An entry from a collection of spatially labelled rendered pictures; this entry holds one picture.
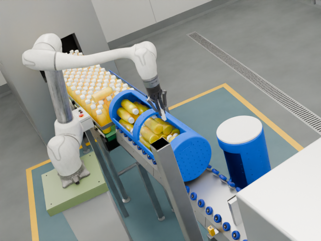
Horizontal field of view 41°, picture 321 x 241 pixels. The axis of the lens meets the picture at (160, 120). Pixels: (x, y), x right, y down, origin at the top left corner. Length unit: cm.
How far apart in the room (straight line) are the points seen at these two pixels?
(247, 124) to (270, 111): 196
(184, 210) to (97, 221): 117
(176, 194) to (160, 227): 203
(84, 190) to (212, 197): 74
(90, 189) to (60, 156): 26
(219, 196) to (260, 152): 42
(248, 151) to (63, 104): 114
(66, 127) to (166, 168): 123
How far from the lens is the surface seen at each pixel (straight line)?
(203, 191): 248
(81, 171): 270
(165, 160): 157
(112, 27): 726
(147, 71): 228
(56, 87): 259
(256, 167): 270
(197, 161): 248
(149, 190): 351
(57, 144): 259
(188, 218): 178
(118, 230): 291
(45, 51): 236
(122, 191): 397
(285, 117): 452
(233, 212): 218
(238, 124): 272
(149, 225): 375
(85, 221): 280
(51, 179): 283
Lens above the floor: 258
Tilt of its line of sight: 31 degrees down
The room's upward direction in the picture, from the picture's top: 19 degrees counter-clockwise
